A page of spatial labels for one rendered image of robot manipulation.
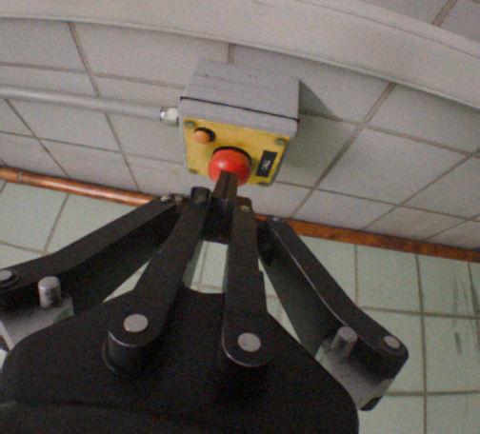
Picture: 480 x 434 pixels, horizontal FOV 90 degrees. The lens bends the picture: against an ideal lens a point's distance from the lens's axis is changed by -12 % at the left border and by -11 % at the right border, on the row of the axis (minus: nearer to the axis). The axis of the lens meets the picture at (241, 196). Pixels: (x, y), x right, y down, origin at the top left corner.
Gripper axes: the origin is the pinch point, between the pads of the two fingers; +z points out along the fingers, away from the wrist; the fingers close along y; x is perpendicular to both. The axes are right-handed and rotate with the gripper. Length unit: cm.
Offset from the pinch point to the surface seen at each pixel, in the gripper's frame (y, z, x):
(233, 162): 0.2, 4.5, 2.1
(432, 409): 46, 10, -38
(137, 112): -10.2, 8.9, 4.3
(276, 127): 3.0, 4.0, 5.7
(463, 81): 17.7, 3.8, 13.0
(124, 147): -16.5, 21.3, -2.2
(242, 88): -0.3, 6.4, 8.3
